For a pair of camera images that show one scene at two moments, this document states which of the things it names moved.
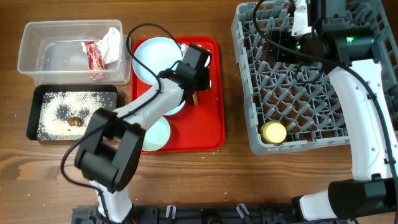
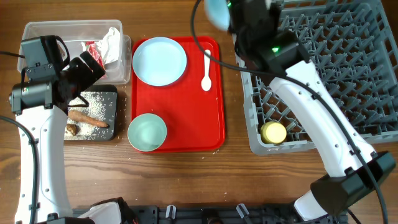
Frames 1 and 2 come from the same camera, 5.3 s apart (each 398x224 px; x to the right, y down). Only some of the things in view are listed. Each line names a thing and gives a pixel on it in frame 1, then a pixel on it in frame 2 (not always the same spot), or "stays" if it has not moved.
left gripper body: (201, 78) → (81, 76)
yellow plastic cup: (273, 132) stays
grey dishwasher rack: (293, 106) stays
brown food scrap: (75, 121) → (73, 129)
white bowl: (173, 111) → (217, 12)
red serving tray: (199, 127) stays
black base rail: (254, 214) stays
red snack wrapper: (96, 62) stays
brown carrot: (194, 98) → (82, 117)
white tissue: (109, 45) stays
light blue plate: (158, 54) stays
